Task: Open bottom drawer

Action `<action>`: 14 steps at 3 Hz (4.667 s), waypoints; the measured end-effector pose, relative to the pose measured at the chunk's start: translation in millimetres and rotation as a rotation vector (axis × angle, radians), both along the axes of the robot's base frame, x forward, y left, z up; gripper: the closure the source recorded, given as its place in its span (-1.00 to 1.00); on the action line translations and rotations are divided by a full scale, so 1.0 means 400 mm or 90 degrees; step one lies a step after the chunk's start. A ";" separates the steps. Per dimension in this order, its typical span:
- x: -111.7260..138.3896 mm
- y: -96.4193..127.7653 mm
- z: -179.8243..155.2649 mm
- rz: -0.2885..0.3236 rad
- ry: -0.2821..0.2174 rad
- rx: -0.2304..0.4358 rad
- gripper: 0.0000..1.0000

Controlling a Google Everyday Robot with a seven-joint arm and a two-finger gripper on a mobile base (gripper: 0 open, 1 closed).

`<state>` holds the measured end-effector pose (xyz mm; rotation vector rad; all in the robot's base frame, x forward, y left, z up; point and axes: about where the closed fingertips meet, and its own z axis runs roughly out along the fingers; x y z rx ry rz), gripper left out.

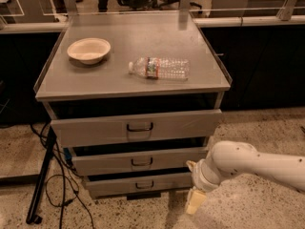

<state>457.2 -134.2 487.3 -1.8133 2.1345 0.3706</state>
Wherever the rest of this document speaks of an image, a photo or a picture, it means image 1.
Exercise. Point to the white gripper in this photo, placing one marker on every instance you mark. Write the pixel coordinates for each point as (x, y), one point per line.
(198, 176)

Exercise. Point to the grey bottom drawer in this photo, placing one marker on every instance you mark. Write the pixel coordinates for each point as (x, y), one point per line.
(136, 185)

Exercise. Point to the grey drawer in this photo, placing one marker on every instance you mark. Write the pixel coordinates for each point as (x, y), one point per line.
(136, 161)
(136, 185)
(135, 128)

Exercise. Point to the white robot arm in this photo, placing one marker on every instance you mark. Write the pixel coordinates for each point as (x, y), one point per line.
(229, 159)

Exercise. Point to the grey drawer cabinet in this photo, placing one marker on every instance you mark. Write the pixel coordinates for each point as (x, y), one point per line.
(70, 89)

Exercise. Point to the grey middle drawer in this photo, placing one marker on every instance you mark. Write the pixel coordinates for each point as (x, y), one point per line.
(136, 161)

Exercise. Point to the grey top drawer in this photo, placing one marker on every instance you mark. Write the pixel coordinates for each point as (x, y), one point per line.
(135, 128)

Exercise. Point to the clear plastic water bottle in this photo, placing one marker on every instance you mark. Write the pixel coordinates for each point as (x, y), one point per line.
(160, 68)

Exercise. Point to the black metal stand leg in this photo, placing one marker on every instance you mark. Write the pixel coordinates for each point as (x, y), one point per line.
(32, 217)

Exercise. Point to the white paper bowl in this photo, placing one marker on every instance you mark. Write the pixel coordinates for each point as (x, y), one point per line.
(89, 51)

